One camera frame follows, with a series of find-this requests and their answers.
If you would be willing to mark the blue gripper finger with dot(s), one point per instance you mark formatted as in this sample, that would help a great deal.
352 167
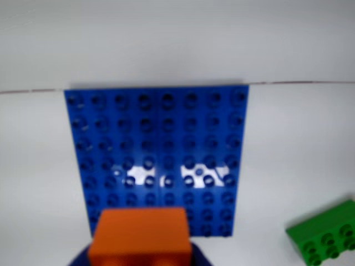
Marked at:
80 257
201 256

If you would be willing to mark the orange 2x2 block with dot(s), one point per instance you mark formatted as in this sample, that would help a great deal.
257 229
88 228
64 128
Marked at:
141 238

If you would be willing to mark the green 2x4 block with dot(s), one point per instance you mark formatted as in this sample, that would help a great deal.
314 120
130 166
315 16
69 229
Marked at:
324 238

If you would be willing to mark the blue 8x8 base plate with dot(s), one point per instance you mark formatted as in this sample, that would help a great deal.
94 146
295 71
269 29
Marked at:
155 138

